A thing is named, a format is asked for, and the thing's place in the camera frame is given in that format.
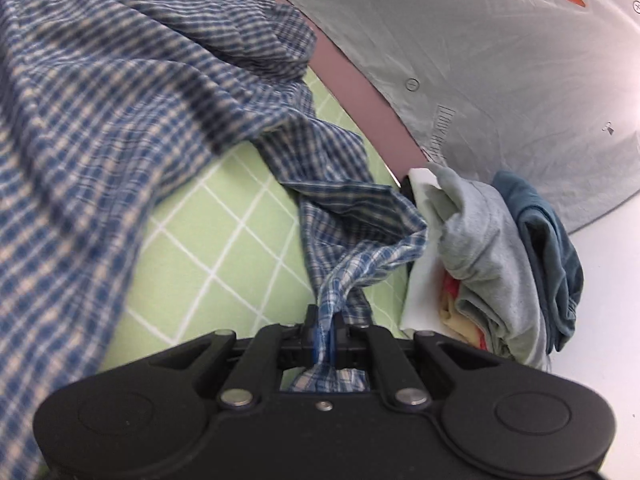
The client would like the grey folded garment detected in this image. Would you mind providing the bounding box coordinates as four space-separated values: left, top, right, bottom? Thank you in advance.
430 162 551 368

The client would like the blue folded garment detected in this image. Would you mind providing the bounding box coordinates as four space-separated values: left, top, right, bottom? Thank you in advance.
492 170 585 356

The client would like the grey carrot print sheet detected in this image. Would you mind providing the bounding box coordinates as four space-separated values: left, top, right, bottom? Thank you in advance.
232 0 640 233

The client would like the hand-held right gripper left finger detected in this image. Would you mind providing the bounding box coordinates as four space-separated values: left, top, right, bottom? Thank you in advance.
187 305 327 411

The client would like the mauve cloth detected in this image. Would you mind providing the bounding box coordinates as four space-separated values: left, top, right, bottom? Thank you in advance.
225 0 431 186

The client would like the yellow and red folded garment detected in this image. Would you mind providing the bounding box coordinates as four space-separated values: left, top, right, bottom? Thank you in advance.
437 272 488 351

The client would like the blue plaid shirt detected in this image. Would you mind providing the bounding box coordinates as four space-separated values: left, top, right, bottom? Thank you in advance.
0 0 430 480

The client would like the green grid mat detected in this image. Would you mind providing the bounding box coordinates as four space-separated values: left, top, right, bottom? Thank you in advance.
97 67 418 393

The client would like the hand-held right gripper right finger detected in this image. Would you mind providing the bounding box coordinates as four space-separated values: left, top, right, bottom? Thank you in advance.
327 310 483 409

